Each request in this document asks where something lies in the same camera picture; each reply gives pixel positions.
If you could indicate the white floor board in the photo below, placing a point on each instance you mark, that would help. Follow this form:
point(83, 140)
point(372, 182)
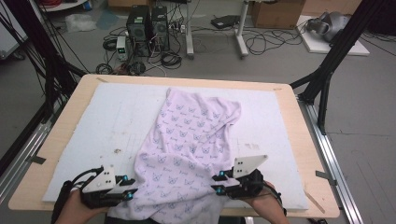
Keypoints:
point(317, 46)

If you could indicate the grey helmet-shaped device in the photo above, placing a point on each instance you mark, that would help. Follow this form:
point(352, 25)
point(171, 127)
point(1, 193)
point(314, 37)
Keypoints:
point(331, 25)

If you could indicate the aluminium rail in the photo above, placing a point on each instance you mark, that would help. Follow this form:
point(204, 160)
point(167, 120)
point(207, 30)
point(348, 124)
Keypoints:
point(26, 149)
point(333, 161)

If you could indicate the thin wooden stick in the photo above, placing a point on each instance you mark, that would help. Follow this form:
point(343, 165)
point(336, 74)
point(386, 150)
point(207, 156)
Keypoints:
point(316, 202)

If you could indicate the white power supply box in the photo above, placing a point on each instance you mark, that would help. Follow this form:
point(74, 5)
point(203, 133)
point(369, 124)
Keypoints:
point(121, 48)

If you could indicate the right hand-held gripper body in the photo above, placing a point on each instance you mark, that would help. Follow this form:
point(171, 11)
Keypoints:
point(247, 174)

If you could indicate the large black computer tower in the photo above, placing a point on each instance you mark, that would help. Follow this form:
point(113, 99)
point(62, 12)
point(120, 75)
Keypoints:
point(138, 31)

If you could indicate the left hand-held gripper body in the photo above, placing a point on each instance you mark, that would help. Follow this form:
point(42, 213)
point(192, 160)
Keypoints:
point(99, 182)

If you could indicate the slim black computer tower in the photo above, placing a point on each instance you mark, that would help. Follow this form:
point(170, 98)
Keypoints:
point(160, 29)

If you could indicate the black flat case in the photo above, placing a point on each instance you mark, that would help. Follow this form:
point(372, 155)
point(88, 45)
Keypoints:
point(224, 21)

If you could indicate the black metal frame stand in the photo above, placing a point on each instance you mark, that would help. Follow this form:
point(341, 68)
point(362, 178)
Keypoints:
point(51, 71)
point(330, 59)

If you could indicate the white grid foam mat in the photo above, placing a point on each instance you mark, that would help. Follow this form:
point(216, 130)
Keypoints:
point(102, 124)

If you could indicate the clear plastic bag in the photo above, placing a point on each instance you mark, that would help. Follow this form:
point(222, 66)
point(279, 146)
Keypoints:
point(80, 22)

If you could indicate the person's left hand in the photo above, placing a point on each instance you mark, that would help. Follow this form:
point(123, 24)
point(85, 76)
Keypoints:
point(77, 211)

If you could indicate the grey tape piece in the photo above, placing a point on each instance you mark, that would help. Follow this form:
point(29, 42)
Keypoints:
point(325, 176)
point(36, 159)

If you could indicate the white desk leg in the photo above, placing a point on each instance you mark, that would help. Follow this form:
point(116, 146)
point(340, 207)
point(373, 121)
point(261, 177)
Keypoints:
point(189, 34)
point(241, 34)

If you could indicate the brown cardboard box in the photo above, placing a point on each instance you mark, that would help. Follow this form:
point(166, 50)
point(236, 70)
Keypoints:
point(277, 14)

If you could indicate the lavender patterned cloth garment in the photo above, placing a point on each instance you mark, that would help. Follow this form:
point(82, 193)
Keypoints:
point(183, 146)

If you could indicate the person's right hand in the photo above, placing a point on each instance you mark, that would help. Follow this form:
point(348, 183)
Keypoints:
point(264, 205)

